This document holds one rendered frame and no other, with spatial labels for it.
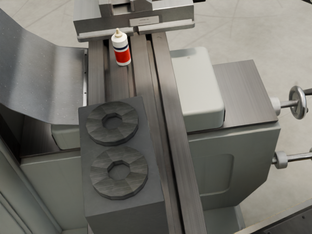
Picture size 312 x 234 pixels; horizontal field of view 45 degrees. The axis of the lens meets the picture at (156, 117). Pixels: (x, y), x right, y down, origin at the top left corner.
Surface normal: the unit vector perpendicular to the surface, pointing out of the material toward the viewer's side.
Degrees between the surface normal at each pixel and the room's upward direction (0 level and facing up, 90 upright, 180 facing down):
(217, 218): 0
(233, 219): 0
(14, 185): 89
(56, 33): 0
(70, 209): 90
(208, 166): 90
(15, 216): 88
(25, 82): 45
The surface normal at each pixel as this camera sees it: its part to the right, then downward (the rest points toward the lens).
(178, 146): -0.08, -0.64
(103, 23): 0.10, 0.76
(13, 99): 0.68, -0.54
